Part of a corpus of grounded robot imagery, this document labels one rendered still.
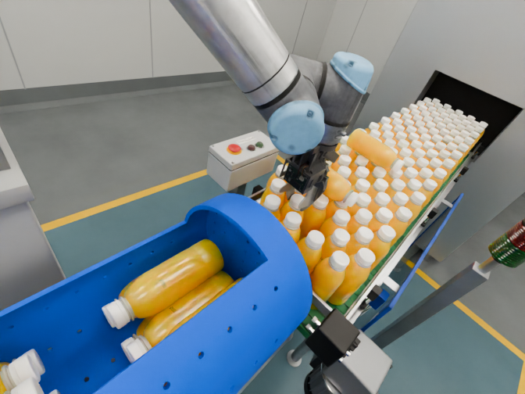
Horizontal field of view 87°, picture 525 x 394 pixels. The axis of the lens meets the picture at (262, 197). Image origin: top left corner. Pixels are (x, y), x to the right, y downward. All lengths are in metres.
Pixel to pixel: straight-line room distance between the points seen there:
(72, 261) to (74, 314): 1.36
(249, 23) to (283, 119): 0.11
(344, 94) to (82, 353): 0.62
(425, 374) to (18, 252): 1.95
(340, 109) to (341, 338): 0.45
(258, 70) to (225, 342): 0.32
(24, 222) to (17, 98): 2.63
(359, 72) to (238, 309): 0.40
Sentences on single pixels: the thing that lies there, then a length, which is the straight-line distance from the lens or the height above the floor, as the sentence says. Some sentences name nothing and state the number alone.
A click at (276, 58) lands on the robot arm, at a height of 1.45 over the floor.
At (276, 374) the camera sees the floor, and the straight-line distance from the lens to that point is 1.65.
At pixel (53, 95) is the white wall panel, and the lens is 3.31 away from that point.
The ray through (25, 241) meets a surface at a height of 1.00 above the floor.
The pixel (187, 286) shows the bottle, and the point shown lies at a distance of 0.49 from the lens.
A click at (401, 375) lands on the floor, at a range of 1.98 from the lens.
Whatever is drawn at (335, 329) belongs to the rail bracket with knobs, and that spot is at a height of 1.00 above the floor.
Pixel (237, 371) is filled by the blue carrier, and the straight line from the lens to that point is 0.41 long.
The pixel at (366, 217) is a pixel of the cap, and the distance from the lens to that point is 0.77.
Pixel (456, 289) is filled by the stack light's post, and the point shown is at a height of 1.02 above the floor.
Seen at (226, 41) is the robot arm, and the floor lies 1.46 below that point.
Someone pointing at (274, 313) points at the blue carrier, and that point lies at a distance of 0.42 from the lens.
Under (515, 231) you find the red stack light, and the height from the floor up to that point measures 1.23.
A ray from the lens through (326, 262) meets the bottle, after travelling 0.65.
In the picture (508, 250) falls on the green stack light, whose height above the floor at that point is 1.19.
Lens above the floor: 1.55
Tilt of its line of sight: 42 degrees down
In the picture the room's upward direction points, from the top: 18 degrees clockwise
